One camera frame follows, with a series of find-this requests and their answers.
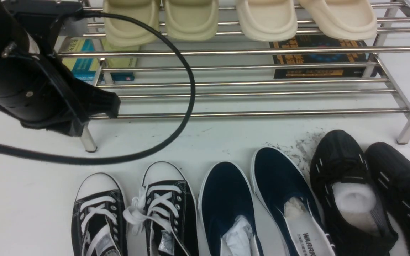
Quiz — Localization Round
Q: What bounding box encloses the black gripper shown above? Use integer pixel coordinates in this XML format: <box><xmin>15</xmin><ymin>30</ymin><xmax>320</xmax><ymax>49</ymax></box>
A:
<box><xmin>0</xmin><ymin>0</ymin><xmax>121</xmax><ymax>137</ymax></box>

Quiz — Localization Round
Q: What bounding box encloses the black knit sneaker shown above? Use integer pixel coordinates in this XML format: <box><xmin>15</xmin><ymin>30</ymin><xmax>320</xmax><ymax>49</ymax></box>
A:
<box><xmin>310</xmin><ymin>130</ymin><xmax>398</xmax><ymax>256</ymax></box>
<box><xmin>366</xmin><ymin>142</ymin><xmax>410</xmax><ymax>255</ymax></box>

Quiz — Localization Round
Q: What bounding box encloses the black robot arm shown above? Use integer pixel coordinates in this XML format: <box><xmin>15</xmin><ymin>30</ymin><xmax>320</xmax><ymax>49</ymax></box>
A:
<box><xmin>0</xmin><ymin>0</ymin><xmax>121</xmax><ymax>137</ymax></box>

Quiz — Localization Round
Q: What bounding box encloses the stainless steel shoe rack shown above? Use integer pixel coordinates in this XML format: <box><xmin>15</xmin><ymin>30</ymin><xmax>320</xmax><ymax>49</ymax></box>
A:
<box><xmin>55</xmin><ymin>0</ymin><xmax>410</xmax><ymax>145</ymax></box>

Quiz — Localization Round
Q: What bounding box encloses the blue yellow book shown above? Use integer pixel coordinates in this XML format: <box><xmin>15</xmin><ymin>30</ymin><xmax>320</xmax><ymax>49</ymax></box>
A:
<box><xmin>60</xmin><ymin>37</ymin><xmax>140</xmax><ymax>83</ymax></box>

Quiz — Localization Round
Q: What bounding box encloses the olive green slipper, far left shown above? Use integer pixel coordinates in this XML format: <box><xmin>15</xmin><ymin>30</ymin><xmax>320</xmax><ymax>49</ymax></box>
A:
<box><xmin>103</xmin><ymin>0</ymin><xmax>161</xmax><ymax>47</ymax></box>

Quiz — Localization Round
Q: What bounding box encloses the olive green slipper, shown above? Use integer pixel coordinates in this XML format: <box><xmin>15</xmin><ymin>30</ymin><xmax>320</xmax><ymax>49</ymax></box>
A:
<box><xmin>103</xmin><ymin>0</ymin><xmax>161</xmax><ymax>47</ymax></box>
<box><xmin>162</xmin><ymin>0</ymin><xmax>219</xmax><ymax>41</ymax></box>

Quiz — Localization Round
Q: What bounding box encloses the black white canvas sneaker left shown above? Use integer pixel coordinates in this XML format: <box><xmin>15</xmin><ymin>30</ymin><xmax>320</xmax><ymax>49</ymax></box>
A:
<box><xmin>70</xmin><ymin>173</ymin><xmax>127</xmax><ymax>256</ymax></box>

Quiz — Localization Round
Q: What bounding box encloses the black white canvas sneaker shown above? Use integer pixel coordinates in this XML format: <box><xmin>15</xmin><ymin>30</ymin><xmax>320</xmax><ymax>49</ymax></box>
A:
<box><xmin>70</xmin><ymin>173</ymin><xmax>127</xmax><ymax>256</ymax></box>
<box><xmin>123</xmin><ymin>161</ymin><xmax>199</xmax><ymax>256</ymax></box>

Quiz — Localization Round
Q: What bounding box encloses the black white canvas sneaker right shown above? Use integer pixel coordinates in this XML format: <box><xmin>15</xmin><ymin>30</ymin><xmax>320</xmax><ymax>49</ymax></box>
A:
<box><xmin>123</xmin><ymin>161</ymin><xmax>199</xmax><ymax>256</ymax></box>

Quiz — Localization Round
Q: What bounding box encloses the navy slip-on shoe left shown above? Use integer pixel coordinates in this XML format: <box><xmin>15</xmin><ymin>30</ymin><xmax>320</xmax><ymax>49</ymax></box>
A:
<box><xmin>198</xmin><ymin>161</ymin><xmax>264</xmax><ymax>256</ymax></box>

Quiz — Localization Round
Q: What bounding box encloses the navy slip-on shoe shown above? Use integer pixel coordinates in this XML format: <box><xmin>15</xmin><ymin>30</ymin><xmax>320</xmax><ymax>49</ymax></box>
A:
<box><xmin>250</xmin><ymin>147</ymin><xmax>337</xmax><ymax>256</ymax></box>
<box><xmin>198</xmin><ymin>161</ymin><xmax>264</xmax><ymax>256</ymax></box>

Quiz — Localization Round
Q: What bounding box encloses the cream slipper, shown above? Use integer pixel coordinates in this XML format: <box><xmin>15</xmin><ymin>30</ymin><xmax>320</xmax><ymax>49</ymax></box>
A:
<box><xmin>298</xmin><ymin>0</ymin><xmax>378</xmax><ymax>41</ymax></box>
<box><xmin>235</xmin><ymin>0</ymin><xmax>298</xmax><ymax>42</ymax></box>

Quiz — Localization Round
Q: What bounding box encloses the navy slip-on shoe right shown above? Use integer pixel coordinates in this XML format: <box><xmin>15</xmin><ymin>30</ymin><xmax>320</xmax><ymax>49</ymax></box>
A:
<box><xmin>250</xmin><ymin>147</ymin><xmax>337</xmax><ymax>256</ymax></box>

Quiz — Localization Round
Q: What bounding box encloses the black orange book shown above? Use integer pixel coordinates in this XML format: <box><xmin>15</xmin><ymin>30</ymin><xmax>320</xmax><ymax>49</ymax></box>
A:
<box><xmin>269</xmin><ymin>34</ymin><xmax>378</xmax><ymax>79</ymax></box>

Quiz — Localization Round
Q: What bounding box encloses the cream slipper, far right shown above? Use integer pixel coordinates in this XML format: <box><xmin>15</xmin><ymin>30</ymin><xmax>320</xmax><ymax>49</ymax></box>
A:
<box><xmin>298</xmin><ymin>0</ymin><xmax>378</xmax><ymax>41</ymax></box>

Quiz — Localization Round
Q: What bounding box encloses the black cable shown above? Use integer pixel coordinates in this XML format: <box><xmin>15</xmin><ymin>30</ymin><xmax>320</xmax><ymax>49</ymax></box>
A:
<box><xmin>0</xmin><ymin>11</ymin><xmax>196</xmax><ymax>166</ymax></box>

